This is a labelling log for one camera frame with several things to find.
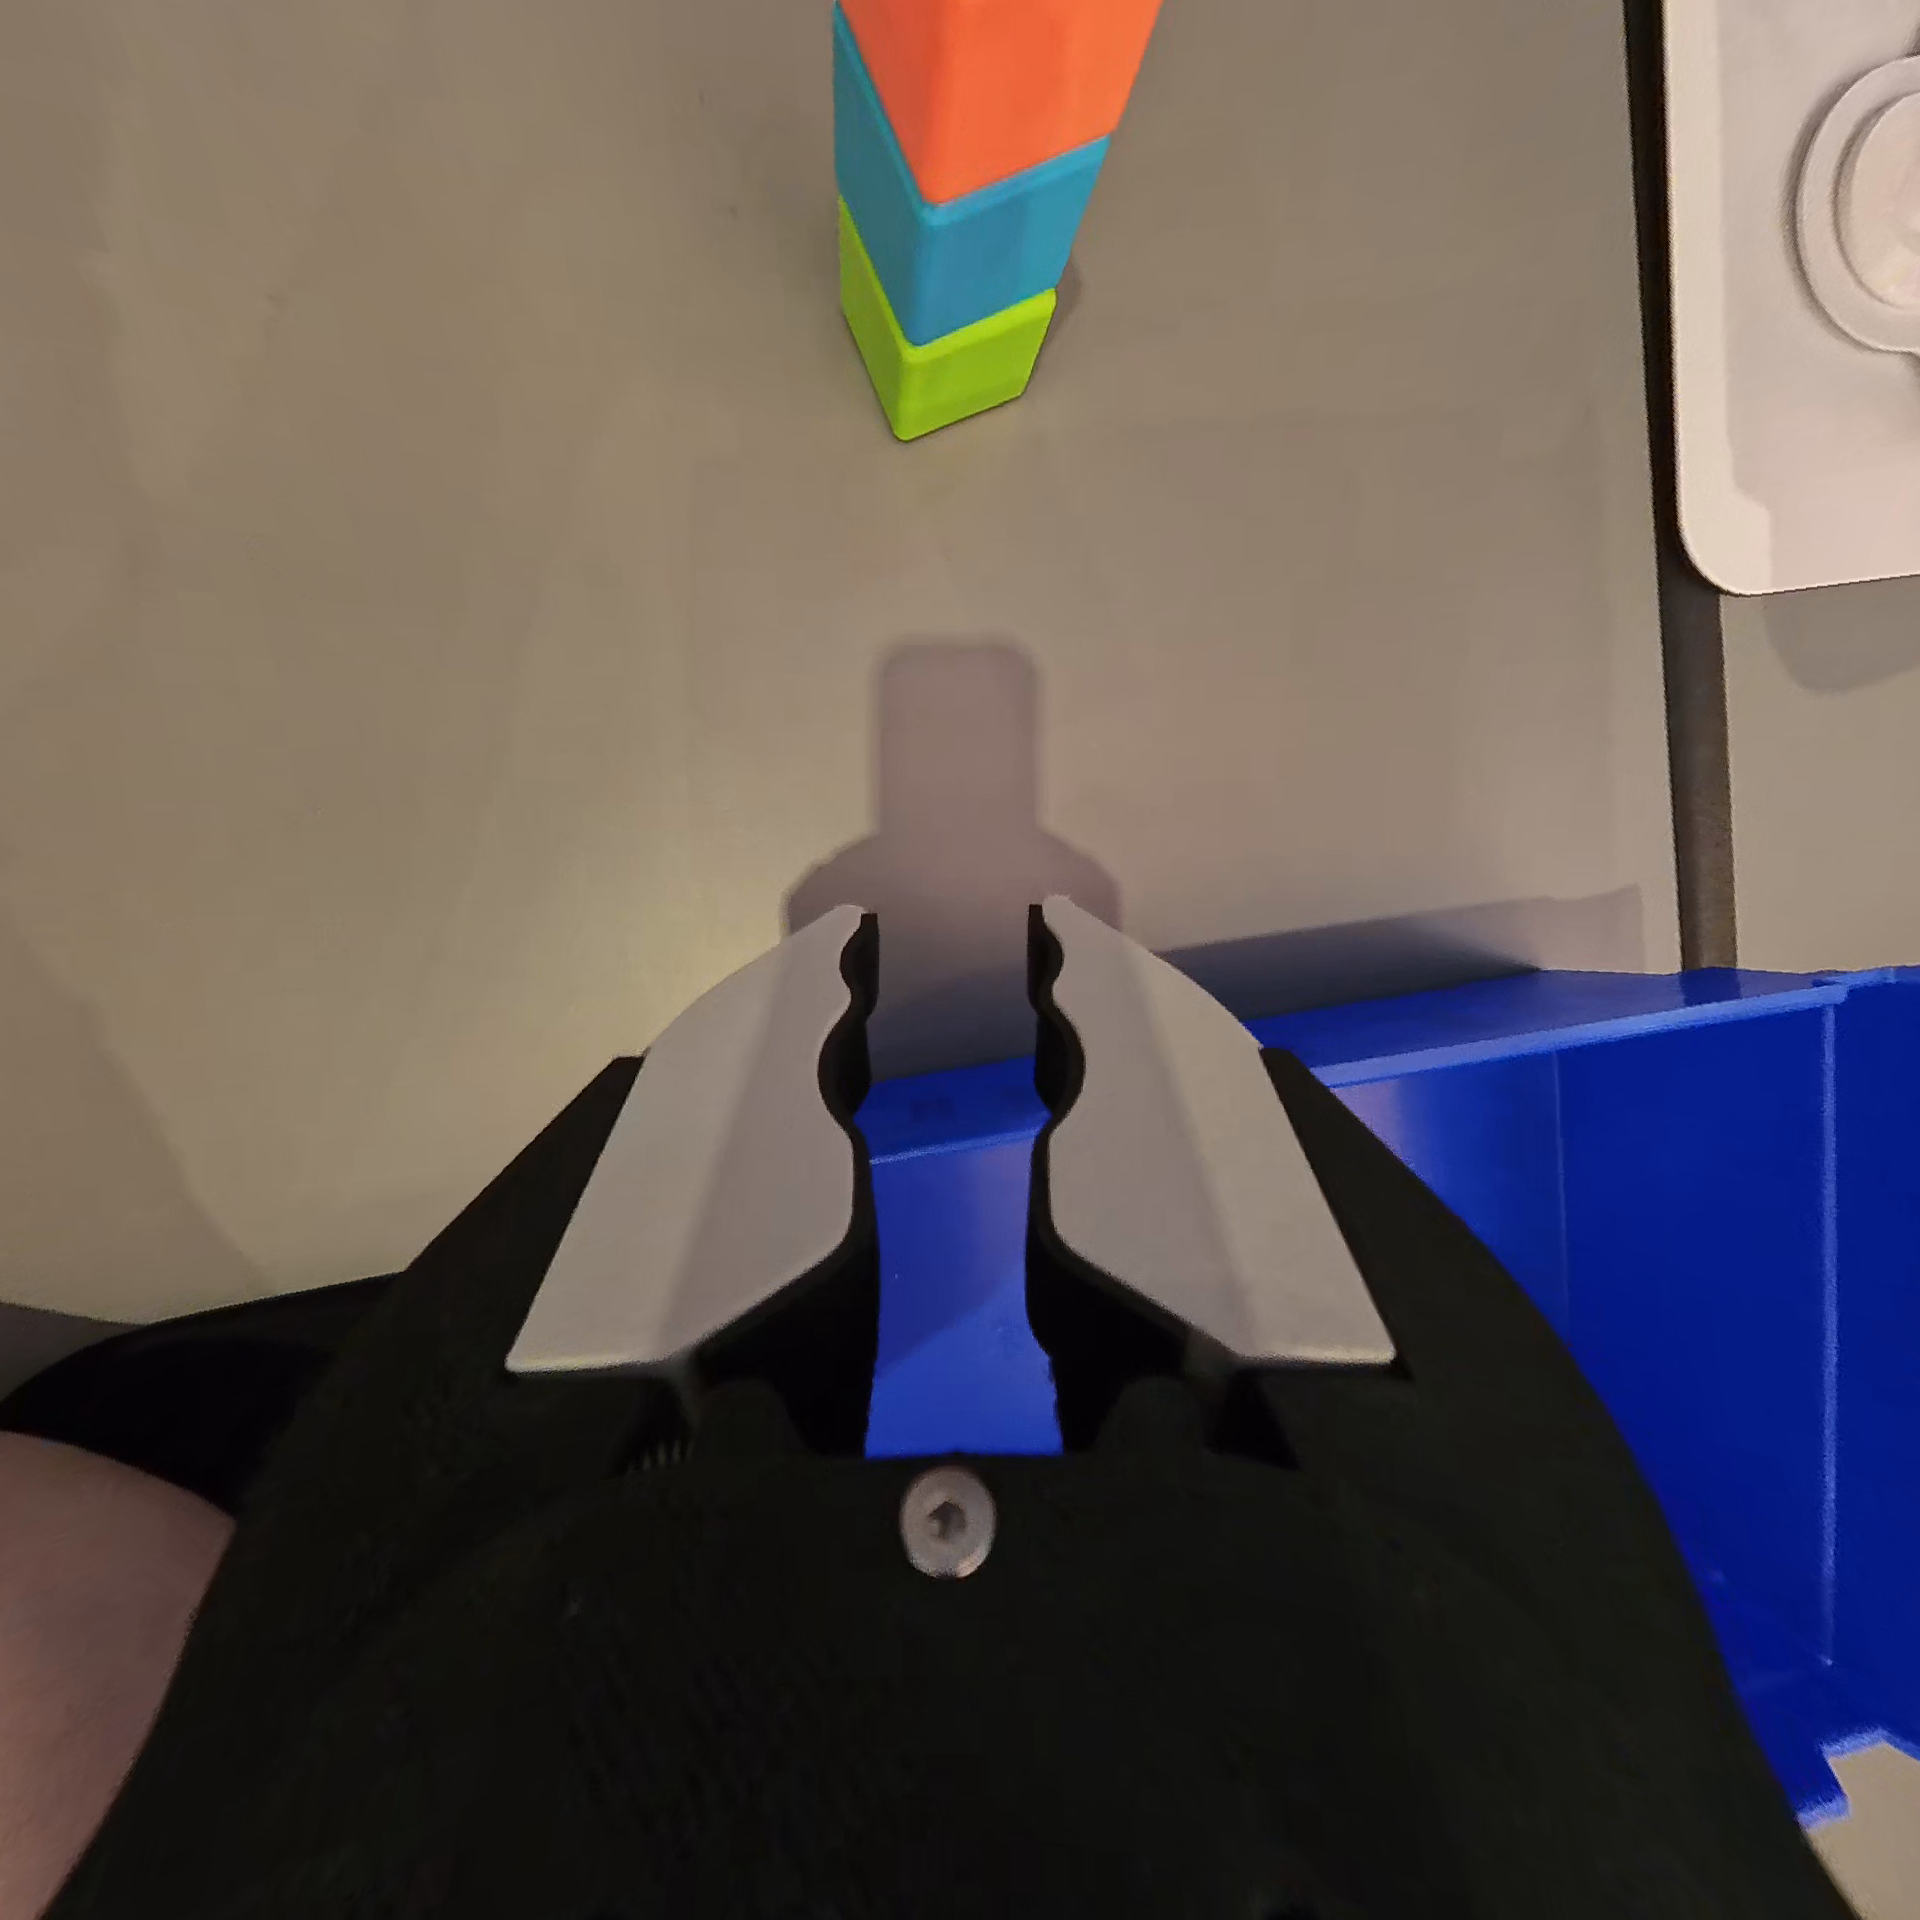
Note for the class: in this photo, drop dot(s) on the white sign stand base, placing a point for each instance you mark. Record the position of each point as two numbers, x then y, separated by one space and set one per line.
1772 301

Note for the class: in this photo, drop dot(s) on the blue plastic bin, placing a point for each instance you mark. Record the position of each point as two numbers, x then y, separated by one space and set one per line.
1681 1261

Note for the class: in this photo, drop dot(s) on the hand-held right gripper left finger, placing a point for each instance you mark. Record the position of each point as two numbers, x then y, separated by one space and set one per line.
691 1201

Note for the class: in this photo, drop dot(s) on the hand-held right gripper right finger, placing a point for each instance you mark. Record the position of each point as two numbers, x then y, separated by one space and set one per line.
1216 1201

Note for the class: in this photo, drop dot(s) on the orange magnetic cube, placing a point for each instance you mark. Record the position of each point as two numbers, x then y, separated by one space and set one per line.
1007 93

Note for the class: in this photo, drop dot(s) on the green magnetic cube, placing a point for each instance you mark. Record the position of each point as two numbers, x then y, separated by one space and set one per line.
961 367

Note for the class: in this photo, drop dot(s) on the teal magnetic cube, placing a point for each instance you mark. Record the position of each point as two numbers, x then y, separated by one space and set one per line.
989 257

